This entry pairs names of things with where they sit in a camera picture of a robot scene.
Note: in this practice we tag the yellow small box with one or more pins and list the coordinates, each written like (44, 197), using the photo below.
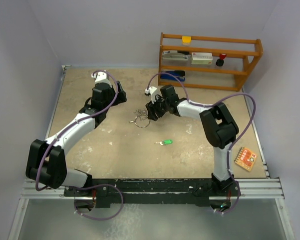
(186, 40)

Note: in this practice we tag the white green staples box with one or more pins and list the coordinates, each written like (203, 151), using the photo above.
(201, 58)

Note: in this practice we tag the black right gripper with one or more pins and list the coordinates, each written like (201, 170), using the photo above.
(151, 115)

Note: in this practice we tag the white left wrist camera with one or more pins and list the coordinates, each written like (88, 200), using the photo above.
(100, 77)

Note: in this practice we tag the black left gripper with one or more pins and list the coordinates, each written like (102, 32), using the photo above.
(120, 97)

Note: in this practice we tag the wooden shelf rack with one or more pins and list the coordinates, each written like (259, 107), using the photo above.
(236, 58)

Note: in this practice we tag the blue stapler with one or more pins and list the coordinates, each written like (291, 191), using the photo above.
(173, 75)

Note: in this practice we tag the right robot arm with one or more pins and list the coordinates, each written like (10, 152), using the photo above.
(218, 124)

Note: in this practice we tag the silver keyring with clips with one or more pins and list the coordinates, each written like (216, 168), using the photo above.
(141, 119)

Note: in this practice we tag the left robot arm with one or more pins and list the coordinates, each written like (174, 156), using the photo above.
(46, 159)

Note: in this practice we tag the grey stapler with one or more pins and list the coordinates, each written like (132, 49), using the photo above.
(174, 58)

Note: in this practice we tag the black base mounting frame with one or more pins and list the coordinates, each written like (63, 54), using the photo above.
(200, 192)

